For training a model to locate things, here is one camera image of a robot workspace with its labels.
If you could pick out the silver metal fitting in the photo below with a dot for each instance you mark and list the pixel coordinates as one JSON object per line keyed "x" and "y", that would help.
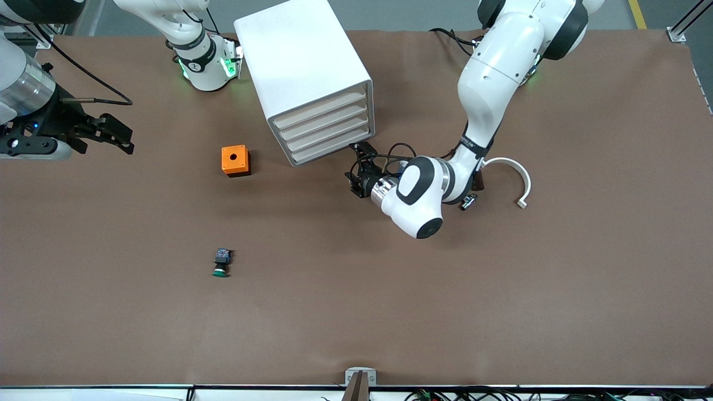
{"x": 469, "y": 203}

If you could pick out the brown terminal block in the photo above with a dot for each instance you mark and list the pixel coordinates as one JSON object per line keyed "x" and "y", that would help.
{"x": 479, "y": 181}

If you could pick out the green push button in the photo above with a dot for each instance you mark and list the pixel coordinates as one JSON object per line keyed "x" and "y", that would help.
{"x": 222, "y": 259}

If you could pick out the white cabinet drawer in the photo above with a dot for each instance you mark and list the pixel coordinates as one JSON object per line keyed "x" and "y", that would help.
{"x": 320, "y": 147}
{"x": 320, "y": 123}
{"x": 320, "y": 135}
{"x": 320, "y": 111}

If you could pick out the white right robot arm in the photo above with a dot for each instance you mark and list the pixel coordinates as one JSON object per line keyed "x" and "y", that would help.
{"x": 203, "y": 72}

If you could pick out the white four-drawer cabinet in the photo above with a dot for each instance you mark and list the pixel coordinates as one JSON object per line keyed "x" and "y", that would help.
{"x": 301, "y": 55}

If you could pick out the aluminium frame post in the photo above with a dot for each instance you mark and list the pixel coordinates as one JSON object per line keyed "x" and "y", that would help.
{"x": 677, "y": 36}
{"x": 44, "y": 40}

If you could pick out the orange button enclosure box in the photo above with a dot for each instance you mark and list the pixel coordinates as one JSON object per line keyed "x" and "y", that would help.
{"x": 234, "y": 159}

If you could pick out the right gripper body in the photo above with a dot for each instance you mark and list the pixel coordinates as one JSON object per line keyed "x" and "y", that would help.
{"x": 57, "y": 122}

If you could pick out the brown table mat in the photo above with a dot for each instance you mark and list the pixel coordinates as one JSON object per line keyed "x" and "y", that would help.
{"x": 356, "y": 278}

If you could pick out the grey metal mount bracket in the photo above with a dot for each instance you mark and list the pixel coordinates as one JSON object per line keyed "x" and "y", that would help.
{"x": 350, "y": 376}

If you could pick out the white curved plastic bracket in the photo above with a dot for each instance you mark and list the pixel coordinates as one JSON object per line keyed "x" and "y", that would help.
{"x": 523, "y": 178}

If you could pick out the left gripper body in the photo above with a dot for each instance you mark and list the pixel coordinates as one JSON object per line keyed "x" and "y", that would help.
{"x": 366, "y": 182}

